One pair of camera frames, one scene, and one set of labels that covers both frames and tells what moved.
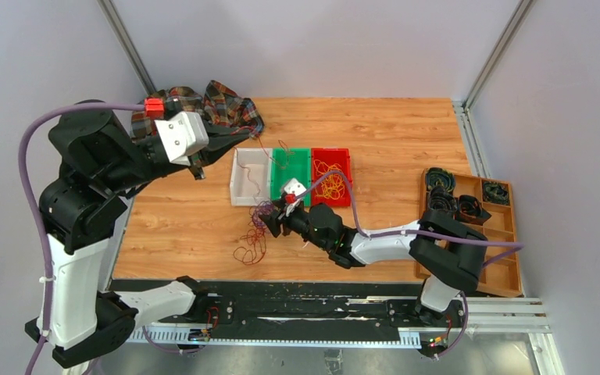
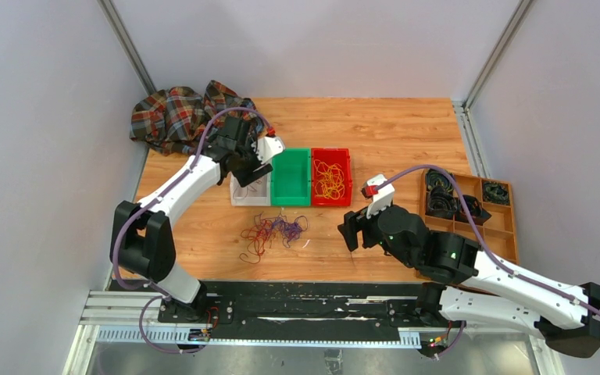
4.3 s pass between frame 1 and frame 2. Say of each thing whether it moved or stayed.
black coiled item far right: stayed
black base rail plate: stayed
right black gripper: moved
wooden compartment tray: stayed
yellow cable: stayed
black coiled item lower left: stayed
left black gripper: moved
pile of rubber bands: moved
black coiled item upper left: stayed
